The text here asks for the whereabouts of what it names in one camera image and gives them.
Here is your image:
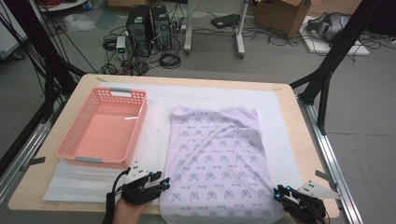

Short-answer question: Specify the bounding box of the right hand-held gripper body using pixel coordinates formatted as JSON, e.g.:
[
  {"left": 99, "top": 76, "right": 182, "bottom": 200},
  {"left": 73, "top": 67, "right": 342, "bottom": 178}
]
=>
[{"left": 281, "top": 179, "right": 342, "bottom": 224}]

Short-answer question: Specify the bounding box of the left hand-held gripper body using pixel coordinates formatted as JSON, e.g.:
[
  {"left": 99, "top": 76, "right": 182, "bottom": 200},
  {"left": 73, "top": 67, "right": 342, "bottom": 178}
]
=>
[{"left": 120, "top": 161, "right": 163, "bottom": 206}]

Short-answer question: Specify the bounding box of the lavender patterned cloth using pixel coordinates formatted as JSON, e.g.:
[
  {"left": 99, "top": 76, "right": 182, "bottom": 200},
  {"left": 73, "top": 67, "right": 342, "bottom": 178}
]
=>
[{"left": 159, "top": 105, "right": 284, "bottom": 224}]

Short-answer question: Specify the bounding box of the pink plastic basket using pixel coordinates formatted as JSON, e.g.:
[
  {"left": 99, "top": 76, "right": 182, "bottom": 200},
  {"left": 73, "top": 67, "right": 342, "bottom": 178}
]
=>
[{"left": 55, "top": 87, "right": 149, "bottom": 171}]

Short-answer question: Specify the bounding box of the person's left hand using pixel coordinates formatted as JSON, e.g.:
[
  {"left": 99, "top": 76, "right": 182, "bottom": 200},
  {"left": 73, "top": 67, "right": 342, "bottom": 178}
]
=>
[{"left": 112, "top": 198, "right": 153, "bottom": 224}]

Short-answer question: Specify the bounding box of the small white power box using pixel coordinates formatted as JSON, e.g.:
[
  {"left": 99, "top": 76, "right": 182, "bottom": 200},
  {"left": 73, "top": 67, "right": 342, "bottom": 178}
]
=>
[{"left": 115, "top": 35, "right": 127, "bottom": 54}]

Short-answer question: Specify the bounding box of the black computer tower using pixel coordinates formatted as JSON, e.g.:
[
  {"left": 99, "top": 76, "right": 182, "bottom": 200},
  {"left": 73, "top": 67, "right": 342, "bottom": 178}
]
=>
[
  {"left": 125, "top": 5, "right": 153, "bottom": 58},
  {"left": 150, "top": 5, "right": 173, "bottom": 51}
]

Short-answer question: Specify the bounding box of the white foam board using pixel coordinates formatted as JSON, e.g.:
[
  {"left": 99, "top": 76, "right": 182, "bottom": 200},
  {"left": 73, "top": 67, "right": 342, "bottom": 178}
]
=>
[{"left": 299, "top": 15, "right": 372, "bottom": 57}]

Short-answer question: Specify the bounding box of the white metal stand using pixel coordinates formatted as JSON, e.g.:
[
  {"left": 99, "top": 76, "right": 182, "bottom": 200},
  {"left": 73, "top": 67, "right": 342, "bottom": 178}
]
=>
[{"left": 183, "top": 0, "right": 250, "bottom": 60}]

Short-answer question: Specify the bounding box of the grey helmet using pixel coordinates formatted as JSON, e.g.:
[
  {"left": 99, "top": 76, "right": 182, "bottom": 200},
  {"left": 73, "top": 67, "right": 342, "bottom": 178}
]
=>
[{"left": 306, "top": 11, "right": 351, "bottom": 43}]

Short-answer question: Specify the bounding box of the black flat device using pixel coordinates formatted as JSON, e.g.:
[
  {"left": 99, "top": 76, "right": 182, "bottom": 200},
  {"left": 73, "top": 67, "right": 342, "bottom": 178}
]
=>
[{"left": 210, "top": 13, "right": 241, "bottom": 30}]

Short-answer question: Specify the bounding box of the clear plastic bag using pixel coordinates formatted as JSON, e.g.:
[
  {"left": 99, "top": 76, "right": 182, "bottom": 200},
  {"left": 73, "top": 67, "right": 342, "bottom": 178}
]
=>
[{"left": 64, "top": 13, "right": 96, "bottom": 34}]

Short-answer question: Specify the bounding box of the large cardboard box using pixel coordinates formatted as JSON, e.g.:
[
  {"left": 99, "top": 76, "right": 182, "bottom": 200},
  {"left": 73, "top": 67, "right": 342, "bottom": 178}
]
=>
[{"left": 253, "top": 0, "right": 312, "bottom": 40}]

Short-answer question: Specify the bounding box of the white cabinet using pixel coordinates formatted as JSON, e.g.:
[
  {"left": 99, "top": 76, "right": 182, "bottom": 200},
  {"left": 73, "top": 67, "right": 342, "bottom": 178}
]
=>
[{"left": 0, "top": 0, "right": 29, "bottom": 60}]

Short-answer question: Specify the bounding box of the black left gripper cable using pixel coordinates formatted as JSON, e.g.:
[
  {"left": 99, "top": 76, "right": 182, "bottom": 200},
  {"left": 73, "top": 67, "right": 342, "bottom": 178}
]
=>
[{"left": 106, "top": 167, "right": 132, "bottom": 224}]

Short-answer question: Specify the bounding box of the grey metal bracket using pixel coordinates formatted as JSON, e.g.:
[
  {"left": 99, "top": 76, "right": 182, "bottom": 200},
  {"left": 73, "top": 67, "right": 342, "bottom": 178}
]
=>
[
  {"left": 20, "top": 156, "right": 47, "bottom": 173},
  {"left": 315, "top": 169, "right": 338, "bottom": 190}
]

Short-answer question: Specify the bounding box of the aluminium rail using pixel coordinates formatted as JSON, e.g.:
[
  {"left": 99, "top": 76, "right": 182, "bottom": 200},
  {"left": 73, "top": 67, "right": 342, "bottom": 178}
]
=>
[
  {"left": 297, "top": 96, "right": 363, "bottom": 224},
  {"left": 0, "top": 120, "right": 52, "bottom": 203}
]

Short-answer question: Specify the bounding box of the coiled black cable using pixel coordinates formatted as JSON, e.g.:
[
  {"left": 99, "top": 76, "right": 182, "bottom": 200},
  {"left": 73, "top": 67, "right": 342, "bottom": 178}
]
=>
[{"left": 159, "top": 52, "right": 182, "bottom": 70}]

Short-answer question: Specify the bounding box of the black metal frame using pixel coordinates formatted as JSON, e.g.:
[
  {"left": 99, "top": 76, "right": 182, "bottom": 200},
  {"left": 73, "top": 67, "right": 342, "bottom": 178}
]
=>
[
  {"left": 0, "top": 0, "right": 88, "bottom": 124},
  {"left": 289, "top": 0, "right": 396, "bottom": 136}
]

